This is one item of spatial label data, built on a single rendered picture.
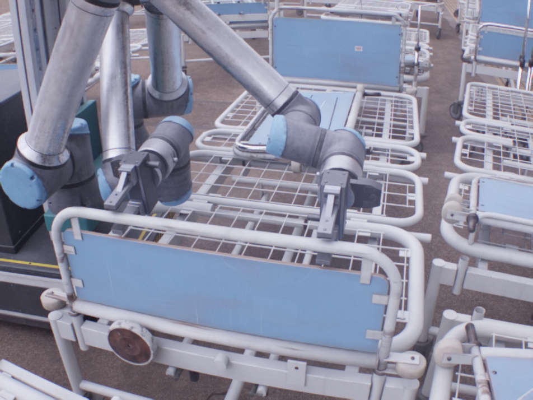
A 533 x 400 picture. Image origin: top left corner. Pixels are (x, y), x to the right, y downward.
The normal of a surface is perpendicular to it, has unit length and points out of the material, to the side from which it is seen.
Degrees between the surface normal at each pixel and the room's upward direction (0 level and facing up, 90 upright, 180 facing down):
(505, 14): 90
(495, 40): 90
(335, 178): 10
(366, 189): 100
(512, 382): 5
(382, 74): 90
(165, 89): 130
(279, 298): 90
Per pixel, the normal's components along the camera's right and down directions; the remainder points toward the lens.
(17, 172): -0.26, 0.52
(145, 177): 0.96, 0.11
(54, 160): 0.73, -0.02
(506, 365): 0.00, -0.92
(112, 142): -0.17, -0.11
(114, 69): 0.15, -0.15
